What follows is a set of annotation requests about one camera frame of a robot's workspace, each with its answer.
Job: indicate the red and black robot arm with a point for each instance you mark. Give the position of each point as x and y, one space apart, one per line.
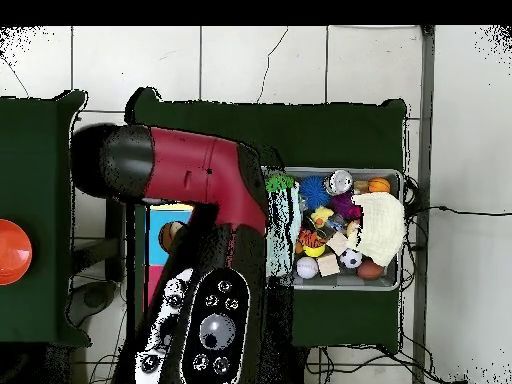
192 168

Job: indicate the wooden box with three holes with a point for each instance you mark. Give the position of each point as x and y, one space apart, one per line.
158 248

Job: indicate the silver mesh bin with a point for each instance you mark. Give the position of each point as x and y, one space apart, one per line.
344 282

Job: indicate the green spiky ball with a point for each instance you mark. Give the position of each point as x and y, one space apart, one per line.
280 183

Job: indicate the tiger plush toy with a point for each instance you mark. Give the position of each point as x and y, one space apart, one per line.
310 239

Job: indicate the blue spiky ball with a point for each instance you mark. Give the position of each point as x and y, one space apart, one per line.
314 192

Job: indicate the white baseball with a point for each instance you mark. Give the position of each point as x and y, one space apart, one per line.
307 267

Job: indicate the dark green table cloth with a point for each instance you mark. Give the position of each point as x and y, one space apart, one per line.
320 132
36 160

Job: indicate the small soccer ball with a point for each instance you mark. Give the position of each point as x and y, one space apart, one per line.
350 258

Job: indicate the orange basketball toy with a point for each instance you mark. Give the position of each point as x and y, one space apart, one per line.
378 184

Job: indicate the cream knitted cloth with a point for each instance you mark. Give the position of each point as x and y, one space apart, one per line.
382 228

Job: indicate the brown toy football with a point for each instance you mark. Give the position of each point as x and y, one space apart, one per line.
370 270

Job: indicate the orange bowl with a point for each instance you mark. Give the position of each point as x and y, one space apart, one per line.
12 252

